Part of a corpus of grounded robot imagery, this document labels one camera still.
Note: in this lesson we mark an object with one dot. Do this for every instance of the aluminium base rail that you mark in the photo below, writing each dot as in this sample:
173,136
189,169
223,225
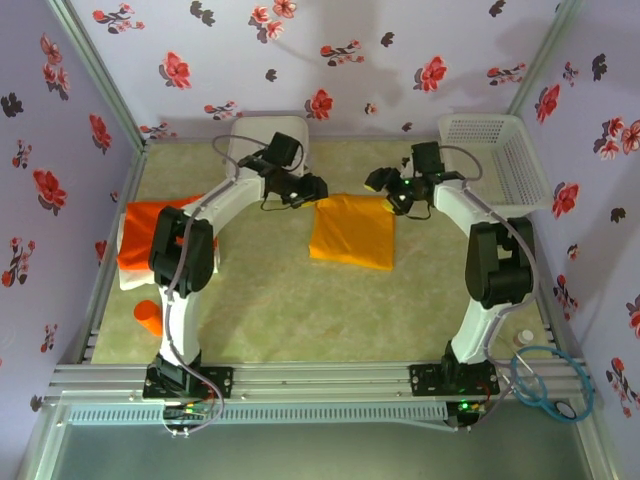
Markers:
320,382

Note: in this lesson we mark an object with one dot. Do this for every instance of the grey metal shelf panel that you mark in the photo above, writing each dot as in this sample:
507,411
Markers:
320,450

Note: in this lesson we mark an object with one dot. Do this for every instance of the aluminium corner post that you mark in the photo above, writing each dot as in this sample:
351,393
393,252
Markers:
95,70
545,55

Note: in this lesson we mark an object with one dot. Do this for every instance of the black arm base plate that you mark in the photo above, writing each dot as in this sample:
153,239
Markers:
425,380
220,380

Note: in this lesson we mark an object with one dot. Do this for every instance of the teal stethoscope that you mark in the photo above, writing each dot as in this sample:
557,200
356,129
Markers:
566,409

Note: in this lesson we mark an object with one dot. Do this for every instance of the small white bottle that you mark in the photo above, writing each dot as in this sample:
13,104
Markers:
525,337

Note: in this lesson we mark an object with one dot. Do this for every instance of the yellow t-shirt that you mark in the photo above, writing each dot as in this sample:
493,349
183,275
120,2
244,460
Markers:
350,235

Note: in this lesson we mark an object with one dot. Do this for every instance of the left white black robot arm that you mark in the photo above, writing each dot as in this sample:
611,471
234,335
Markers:
180,320

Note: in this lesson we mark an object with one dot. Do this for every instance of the folded orange t-shirt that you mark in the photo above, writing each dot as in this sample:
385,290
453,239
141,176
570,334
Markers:
137,235

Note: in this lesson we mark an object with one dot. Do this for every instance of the orange plastic cup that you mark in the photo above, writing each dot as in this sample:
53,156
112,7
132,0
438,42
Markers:
147,315

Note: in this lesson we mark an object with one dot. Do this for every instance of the white perforated plastic basket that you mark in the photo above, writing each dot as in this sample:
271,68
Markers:
515,170

